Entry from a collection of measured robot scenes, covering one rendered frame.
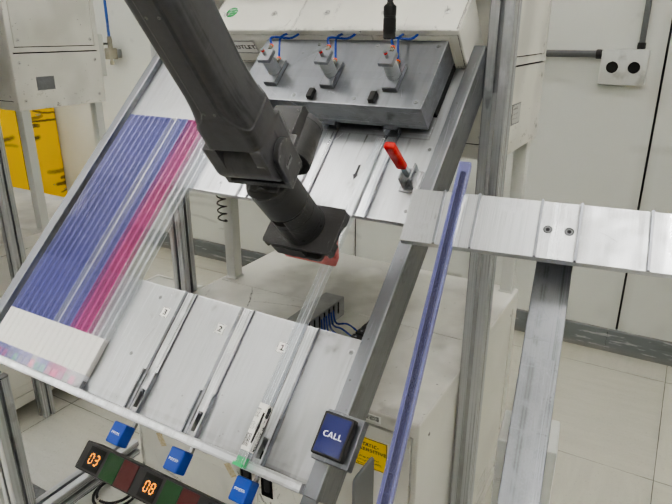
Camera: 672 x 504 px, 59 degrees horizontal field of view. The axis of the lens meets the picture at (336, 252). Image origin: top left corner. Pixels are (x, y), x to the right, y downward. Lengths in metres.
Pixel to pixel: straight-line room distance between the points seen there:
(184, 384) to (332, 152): 0.42
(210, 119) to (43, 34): 1.59
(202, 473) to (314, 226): 0.84
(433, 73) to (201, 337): 0.52
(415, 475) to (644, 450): 1.21
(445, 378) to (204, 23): 0.83
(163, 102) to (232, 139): 0.69
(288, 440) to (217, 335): 0.20
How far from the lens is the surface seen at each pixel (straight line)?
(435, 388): 1.13
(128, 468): 0.92
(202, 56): 0.53
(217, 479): 1.43
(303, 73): 1.03
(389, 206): 0.88
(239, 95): 0.57
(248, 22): 1.17
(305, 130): 0.72
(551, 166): 2.52
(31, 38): 2.11
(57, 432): 2.24
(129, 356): 0.97
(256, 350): 0.85
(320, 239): 0.74
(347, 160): 0.96
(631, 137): 2.46
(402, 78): 0.95
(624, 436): 2.23
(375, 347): 0.78
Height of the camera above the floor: 1.23
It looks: 20 degrees down
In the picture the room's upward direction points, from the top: straight up
